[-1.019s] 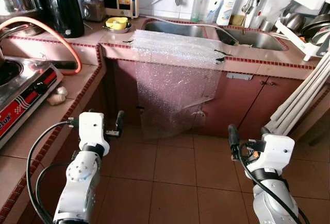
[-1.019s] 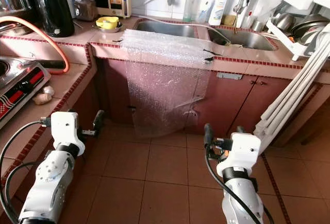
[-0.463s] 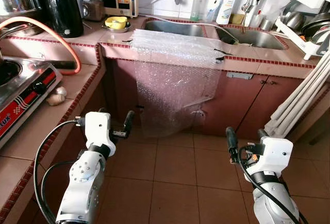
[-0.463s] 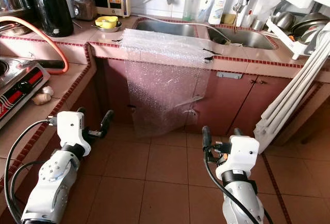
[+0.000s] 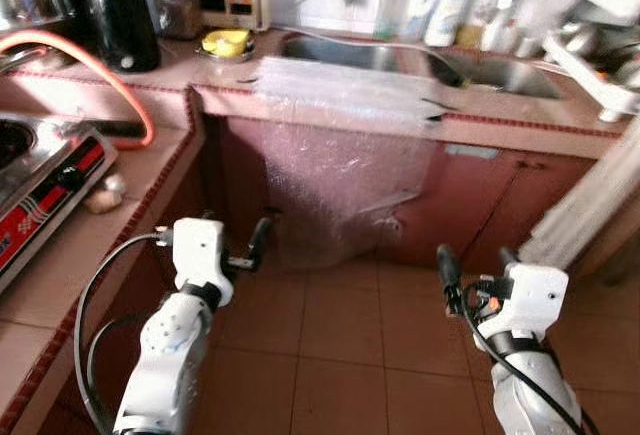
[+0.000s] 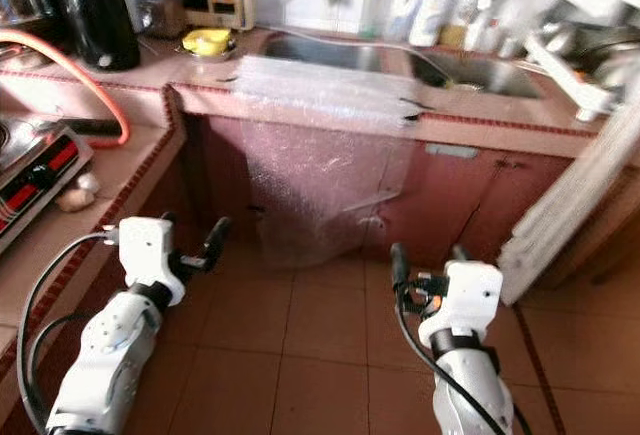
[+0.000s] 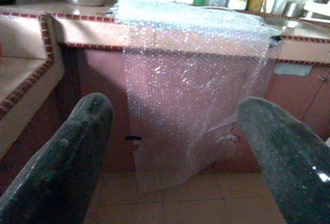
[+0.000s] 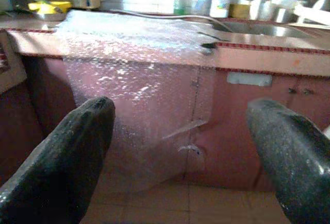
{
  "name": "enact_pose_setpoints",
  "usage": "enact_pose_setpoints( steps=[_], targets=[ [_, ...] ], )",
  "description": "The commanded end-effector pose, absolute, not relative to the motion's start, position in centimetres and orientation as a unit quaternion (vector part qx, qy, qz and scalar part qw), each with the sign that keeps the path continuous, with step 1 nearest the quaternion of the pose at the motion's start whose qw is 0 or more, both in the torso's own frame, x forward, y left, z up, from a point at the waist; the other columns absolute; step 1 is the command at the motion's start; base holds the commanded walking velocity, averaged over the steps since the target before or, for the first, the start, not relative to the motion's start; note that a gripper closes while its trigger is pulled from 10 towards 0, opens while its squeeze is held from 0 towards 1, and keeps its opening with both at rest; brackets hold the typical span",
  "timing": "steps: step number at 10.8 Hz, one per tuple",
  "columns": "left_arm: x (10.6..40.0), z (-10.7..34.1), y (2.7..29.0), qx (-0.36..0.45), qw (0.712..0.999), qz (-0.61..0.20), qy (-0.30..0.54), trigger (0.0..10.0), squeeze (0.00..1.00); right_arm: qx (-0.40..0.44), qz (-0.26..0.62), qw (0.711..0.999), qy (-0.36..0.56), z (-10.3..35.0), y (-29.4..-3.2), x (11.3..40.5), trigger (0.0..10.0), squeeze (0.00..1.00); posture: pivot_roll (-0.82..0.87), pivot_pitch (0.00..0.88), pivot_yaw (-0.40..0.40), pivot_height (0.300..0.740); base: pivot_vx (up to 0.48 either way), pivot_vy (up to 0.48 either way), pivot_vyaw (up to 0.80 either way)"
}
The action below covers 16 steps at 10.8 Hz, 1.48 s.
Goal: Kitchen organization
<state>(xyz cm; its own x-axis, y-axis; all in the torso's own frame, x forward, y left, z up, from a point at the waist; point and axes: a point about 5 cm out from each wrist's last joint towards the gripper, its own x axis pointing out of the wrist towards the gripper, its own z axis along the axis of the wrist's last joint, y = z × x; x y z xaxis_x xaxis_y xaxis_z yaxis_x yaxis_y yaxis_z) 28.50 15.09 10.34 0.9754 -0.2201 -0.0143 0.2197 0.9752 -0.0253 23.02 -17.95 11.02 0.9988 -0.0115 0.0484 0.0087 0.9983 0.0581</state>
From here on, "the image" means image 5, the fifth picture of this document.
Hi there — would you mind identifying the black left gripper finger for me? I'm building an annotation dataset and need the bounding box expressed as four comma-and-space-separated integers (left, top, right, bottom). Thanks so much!
247, 216, 274, 266

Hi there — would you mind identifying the yellow plastic bowl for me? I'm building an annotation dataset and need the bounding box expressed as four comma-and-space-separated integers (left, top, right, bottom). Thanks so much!
201, 29, 253, 58

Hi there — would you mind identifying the maroon base cabinet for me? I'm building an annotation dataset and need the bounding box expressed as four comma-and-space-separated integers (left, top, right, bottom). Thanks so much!
200, 115, 611, 271

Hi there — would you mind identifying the white slatted panel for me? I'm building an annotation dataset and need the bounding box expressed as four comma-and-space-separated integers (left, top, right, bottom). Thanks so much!
518, 120, 640, 278

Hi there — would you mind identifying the clear bubble wrap sheet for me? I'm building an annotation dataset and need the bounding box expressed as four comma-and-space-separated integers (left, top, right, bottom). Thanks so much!
250, 55, 448, 269

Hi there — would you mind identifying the garlic bulb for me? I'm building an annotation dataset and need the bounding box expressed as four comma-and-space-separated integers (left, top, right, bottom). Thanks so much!
84, 187, 123, 215
103, 173, 129, 196

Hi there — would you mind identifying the steel red gas stove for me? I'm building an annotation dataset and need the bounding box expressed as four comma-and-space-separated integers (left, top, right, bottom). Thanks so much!
0, 115, 120, 294

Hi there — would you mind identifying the white dish rack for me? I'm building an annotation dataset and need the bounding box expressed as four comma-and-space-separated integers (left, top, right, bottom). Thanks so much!
540, 0, 640, 124

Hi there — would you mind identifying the large steel sink basin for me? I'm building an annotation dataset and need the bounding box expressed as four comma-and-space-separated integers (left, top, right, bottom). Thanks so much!
278, 33, 466, 88

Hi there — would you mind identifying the jar of brown powder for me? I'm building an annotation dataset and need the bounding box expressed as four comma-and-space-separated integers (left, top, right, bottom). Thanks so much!
153, 0, 206, 41

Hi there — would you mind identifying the white printed bottle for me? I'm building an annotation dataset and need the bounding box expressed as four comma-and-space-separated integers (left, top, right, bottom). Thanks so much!
423, 0, 473, 49

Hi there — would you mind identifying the black kettle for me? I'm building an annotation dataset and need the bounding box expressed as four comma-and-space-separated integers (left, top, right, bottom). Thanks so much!
78, 0, 162, 74

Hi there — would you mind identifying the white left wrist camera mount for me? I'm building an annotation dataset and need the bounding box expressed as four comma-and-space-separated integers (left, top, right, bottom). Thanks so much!
170, 217, 237, 306

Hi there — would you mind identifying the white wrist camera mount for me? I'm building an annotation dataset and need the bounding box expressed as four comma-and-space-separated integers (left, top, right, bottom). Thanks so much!
170, 217, 237, 306
478, 262, 570, 341

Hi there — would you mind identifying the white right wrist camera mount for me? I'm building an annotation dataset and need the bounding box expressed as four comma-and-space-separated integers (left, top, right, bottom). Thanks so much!
478, 262, 570, 341

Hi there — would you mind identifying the orange gas hose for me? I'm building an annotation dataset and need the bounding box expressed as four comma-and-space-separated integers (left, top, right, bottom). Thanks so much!
0, 29, 157, 149

